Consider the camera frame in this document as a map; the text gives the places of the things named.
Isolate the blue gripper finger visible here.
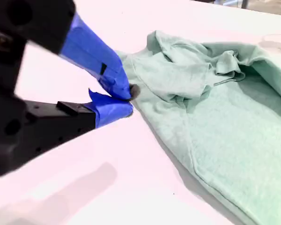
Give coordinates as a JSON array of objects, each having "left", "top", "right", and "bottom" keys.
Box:
[
  {"left": 21, "top": 88, "right": 134, "bottom": 166},
  {"left": 32, "top": 0, "right": 141, "bottom": 102}
]

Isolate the pale green T-shirt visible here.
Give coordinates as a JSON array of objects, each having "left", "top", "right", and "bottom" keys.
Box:
[{"left": 118, "top": 30, "right": 281, "bottom": 225}]

